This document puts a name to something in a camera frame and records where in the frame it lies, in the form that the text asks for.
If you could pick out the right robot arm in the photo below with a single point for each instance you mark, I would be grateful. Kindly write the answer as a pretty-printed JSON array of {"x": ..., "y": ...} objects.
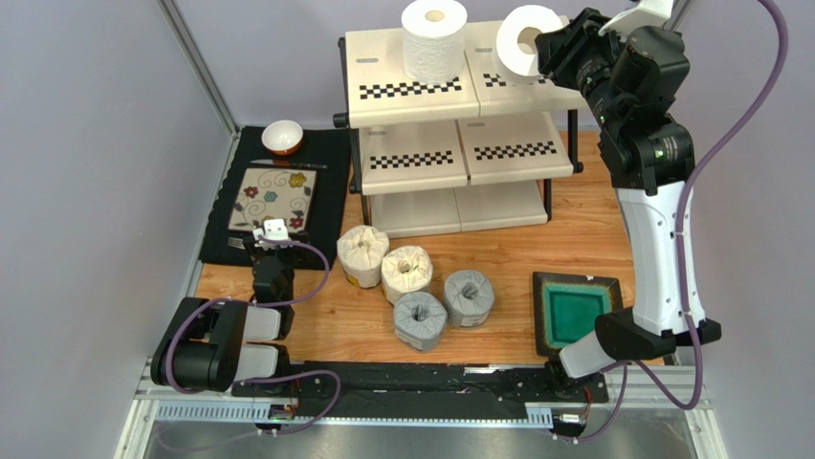
[{"x": 629, "y": 82}]

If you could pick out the beige roll front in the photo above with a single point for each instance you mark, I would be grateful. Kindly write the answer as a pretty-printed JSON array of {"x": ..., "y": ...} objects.
[{"x": 406, "y": 270}]

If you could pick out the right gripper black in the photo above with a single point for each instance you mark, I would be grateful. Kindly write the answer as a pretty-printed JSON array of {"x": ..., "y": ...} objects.
[{"x": 563, "y": 49}]

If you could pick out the grey wrapped roll right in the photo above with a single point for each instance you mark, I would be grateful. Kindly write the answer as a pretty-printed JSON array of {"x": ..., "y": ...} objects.
[{"x": 469, "y": 298}]

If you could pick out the grey wrapped roll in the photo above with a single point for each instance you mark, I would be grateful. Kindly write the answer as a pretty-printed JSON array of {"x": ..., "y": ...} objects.
[
  {"x": 420, "y": 320},
  {"x": 469, "y": 298}
]

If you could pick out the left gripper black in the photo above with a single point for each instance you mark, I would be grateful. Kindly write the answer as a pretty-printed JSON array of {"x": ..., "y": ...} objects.
[{"x": 297, "y": 254}]

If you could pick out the grey wrapped roll left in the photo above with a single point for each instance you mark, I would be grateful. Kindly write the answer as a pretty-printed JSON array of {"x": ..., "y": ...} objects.
[{"x": 420, "y": 320}]

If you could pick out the white paper roll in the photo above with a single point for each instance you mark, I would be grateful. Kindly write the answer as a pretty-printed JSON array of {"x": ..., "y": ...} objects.
[
  {"x": 516, "y": 56},
  {"x": 433, "y": 40}
]

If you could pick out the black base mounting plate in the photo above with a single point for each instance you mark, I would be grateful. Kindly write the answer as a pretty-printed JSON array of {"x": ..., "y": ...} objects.
[{"x": 422, "y": 391}]

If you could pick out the beige roll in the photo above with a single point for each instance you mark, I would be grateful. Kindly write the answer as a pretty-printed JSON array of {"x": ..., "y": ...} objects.
[
  {"x": 406, "y": 270},
  {"x": 361, "y": 251}
]

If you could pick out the white and orange bowl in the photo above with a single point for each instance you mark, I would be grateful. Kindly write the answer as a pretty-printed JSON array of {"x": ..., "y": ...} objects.
[{"x": 283, "y": 137}]

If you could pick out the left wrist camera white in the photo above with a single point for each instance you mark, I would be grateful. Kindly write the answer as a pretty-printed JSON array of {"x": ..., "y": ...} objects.
[{"x": 271, "y": 232}]

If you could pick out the black cloth placemat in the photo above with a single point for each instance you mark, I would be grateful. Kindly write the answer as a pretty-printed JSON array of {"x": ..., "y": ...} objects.
[{"x": 331, "y": 148}]

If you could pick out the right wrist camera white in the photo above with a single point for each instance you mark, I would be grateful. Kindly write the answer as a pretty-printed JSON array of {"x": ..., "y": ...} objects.
[{"x": 645, "y": 13}]

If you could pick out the floral square plate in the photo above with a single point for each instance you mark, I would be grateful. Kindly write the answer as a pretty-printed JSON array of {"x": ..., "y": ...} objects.
[{"x": 268, "y": 193}]

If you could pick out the cream checkered three-tier shelf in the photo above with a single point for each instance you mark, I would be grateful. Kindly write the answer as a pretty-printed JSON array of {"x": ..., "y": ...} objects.
[{"x": 478, "y": 152}]

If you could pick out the beige wrapped roll back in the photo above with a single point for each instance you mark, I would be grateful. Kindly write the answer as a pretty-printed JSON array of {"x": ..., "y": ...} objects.
[{"x": 361, "y": 251}]

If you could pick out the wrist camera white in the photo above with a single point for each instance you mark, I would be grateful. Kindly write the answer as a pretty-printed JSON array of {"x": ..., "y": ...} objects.
[
  {"x": 271, "y": 232},
  {"x": 645, "y": 13}
]

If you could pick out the green square dish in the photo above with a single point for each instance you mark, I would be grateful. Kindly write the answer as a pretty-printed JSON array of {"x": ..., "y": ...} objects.
[{"x": 565, "y": 307}]

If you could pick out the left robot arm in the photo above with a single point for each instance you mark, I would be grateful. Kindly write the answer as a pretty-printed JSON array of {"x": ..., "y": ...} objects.
[{"x": 211, "y": 343}]

